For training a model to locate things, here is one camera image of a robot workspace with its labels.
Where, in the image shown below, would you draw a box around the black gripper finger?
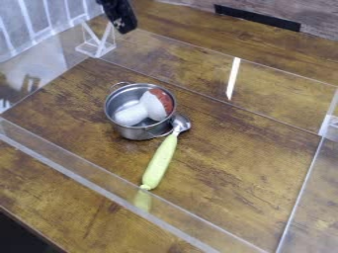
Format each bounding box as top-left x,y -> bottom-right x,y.
95,0 -> 138,35

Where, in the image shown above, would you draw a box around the red white plush mushroom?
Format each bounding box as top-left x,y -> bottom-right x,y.
116,88 -> 174,127

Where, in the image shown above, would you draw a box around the silver metal pot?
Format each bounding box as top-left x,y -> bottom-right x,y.
105,82 -> 177,140

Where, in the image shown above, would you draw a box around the clear acrylic triangular stand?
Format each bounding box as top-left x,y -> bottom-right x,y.
75,23 -> 117,58

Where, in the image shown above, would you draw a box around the black bar on table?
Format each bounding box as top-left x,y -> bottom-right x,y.
214,4 -> 301,32

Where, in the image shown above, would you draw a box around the clear acrylic front barrier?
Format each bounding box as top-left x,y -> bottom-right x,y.
0,117 -> 269,253

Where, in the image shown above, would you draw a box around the spoon with yellow-green handle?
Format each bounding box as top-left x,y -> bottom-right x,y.
141,114 -> 192,191

